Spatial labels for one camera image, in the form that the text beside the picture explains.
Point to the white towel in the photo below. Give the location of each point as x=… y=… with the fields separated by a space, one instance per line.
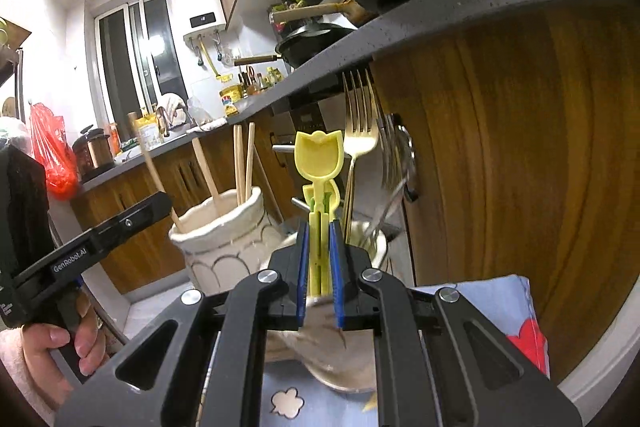
x=172 y=102

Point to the person's left hand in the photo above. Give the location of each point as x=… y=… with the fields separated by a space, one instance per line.
x=50 y=342

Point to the wooden chopstick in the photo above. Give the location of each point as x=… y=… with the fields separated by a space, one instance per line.
x=160 y=187
x=207 y=179
x=250 y=162
x=239 y=167

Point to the gold fork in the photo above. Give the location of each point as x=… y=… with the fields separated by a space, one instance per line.
x=359 y=122

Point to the floral ceramic utensil holder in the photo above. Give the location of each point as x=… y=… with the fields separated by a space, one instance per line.
x=225 y=247

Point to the wooden kitchen cabinet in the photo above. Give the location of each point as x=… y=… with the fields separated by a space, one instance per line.
x=500 y=132

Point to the yellow tulip plastic spoon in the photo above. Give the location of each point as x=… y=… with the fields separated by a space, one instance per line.
x=317 y=157

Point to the yellow food packages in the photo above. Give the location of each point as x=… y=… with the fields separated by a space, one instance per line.
x=142 y=127

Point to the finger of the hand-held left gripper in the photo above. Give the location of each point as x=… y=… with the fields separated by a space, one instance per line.
x=135 y=219

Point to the silver fork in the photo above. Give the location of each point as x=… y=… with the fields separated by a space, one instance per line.
x=387 y=164

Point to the dark cooking pot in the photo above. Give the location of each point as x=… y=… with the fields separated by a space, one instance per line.
x=95 y=152

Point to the blue cartoon printed cloth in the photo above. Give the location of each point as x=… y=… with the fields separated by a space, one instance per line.
x=500 y=289

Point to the black frying pan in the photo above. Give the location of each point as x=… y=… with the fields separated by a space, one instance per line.
x=310 y=42

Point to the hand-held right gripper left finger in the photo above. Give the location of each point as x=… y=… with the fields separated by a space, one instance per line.
x=301 y=277

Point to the kitchen window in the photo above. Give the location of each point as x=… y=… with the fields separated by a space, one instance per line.
x=160 y=57

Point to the yellow oil bottle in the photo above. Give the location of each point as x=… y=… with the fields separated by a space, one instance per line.
x=231 y=99

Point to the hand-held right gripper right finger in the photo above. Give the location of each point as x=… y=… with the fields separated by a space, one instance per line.
x=337 y=277

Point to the silver flower spoon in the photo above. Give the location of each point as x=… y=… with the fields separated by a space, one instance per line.
x=405 y=147

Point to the red plastic bag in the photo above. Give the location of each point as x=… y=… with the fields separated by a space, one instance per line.
x=52 y=157

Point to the white furniture panel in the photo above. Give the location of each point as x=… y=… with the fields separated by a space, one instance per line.
x=600 y=357

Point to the white water heater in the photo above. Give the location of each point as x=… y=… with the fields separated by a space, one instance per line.
x=200 y=7

